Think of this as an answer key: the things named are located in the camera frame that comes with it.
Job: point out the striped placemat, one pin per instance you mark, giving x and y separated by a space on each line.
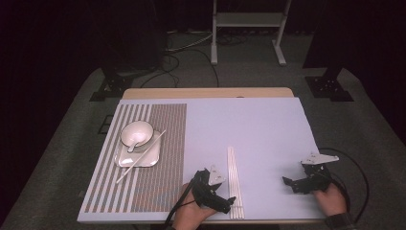
169 127

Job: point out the white square plate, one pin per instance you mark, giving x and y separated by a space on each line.
151 158

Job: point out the white ceramic bowl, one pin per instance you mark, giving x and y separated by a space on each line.
142 129

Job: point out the black floor frame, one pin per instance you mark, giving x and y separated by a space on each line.
105 124

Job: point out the row of white chopsticks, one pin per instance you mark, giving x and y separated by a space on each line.
235 179

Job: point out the person's right hand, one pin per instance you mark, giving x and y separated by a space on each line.
332 201

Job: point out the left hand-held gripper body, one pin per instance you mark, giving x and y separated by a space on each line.
206 191

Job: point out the person's left hand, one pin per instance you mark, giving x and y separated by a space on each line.
190 214

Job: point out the single white chopstick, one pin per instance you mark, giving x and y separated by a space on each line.
140 157

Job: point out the pale blue table board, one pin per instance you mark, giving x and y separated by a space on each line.
255 127

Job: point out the white ceramic spoon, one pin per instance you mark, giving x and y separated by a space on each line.
131 148

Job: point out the white metal stand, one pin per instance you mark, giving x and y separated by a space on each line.
249 19

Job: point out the dark stand base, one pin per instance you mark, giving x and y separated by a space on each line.
110 89
328 87

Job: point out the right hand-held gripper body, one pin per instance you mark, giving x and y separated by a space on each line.
314 182

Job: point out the wooden table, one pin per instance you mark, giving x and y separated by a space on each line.
207 93

